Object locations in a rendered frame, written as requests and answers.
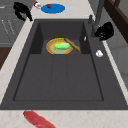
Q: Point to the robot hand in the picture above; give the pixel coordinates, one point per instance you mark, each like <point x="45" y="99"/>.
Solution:
<point x="22" y="10"/>
<point x="104" y="30"/>

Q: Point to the small red white thing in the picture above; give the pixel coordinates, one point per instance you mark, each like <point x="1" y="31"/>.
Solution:
<point x="37" y="4"/>

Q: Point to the dark grey tap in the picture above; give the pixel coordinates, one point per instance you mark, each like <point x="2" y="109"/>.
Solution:
<point x="96" y="16"/>

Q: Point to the small dark red round thing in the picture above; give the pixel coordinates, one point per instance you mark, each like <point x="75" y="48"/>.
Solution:
<point x="49" y="5"/>

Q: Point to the blue plate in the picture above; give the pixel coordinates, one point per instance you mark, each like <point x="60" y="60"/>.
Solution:
<point x="53" y="9"/>

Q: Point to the wooden stick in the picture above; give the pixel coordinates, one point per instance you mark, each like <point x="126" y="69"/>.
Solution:
<point x="74" y="45"/>

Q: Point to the green vegetable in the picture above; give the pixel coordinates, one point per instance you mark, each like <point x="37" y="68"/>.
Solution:
<point x="61" y="46"/>

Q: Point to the yellow plate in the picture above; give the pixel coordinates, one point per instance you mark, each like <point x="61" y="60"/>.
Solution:
<point x="53" y="50"/>

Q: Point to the dark grey sink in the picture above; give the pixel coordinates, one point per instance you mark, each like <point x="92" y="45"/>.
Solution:
<point x="56" y="76"/>

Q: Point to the red sausage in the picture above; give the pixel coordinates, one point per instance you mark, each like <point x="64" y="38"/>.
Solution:
<point x="38" y="120"/>

